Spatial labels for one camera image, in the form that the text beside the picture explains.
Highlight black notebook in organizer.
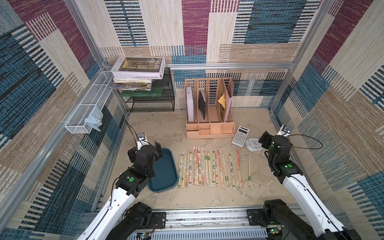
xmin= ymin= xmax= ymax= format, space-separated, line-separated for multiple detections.
xmin=198 ymin=89 xmax=207 ymax=120

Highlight green bamboo chopsticks pair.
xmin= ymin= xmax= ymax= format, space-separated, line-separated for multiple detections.
xmin=182 ymin=153 xmax=187 ymax=188

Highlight pink desk file organizer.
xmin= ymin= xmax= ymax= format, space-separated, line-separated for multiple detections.
xmin=185 ymin=77 xmax=235 ymax=140

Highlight yellow paper folder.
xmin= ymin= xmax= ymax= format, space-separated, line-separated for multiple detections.
xmin=217 ymin=94 xmax=226 ymax=109

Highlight stack of colourful magazines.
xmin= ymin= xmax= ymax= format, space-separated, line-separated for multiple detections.
xmin=108 ymin=79 xmax=153 ymax=91

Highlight red striped chopsticks in tray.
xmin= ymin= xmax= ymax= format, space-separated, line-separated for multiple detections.
xmin=193 ymin=147 xmax=199 ymax=185

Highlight red leaf chopsticks in tray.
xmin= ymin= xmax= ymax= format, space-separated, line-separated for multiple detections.
xmin=201 ymin=149 xmax=206 ymax=186

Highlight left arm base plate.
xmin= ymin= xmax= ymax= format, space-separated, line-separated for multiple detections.
xmin=140 ymin=212 xmax=167 ymax=230

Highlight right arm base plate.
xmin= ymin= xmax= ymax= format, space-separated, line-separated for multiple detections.
xmin=246 ymin=209 xmax=281 ymax=228

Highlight red panda chopsticks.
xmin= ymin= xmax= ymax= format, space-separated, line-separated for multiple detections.
xmin=215 ymin=160 xmax=219 ymax=186

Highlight white grey calculator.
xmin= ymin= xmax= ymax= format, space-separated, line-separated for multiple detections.
xmin=232 ymin=126 xmax=250 ymax=148

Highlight black wire shelf rack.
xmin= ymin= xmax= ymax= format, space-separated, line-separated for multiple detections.
xmin=120 ymin=68 xmax=175 ymax=113

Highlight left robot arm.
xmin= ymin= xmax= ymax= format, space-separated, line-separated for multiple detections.
xmin=78 ymin=133 xmax=162 ymax=240

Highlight white folio book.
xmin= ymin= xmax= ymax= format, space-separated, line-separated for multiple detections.
xmin=111 ymin=56 xmax=166 ymax=80

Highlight white wire wall basket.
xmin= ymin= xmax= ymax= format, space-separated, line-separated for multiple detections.
xmin=65 ymin=71 xmax=113 ymax=134

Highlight teal plastic storage tray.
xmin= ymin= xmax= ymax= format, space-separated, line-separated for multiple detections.
xmin=148 ymin=148 xmax=179 ymax=193

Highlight white blue round clock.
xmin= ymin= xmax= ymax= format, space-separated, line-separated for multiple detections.
xmin=245 ymin=138 xmax=263 ymax=152

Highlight white binder in organizer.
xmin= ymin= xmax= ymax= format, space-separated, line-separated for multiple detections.
xmin=186 ymin=86 xmax=195 ymax=122

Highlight small green text chopsticks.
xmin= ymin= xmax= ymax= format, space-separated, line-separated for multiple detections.
xmin=178 ymin=152 xmax=183 ymax=188

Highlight green folder on rack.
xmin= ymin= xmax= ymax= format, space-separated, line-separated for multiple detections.
xmin=120 ymin=87 xmax=163 ymax=98

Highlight crumpled pale blue cloth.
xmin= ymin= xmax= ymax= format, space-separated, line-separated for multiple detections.
xmin=85 ymin=106 xmax=104 ymax=132

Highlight red bamboo chopsticks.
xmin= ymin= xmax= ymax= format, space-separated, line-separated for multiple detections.
xmin=217 ymin=150 xmax=226 ymax=188

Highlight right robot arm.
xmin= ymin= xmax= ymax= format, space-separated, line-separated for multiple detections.
xmin=259 ymin=125 xmax=361 ymax=240

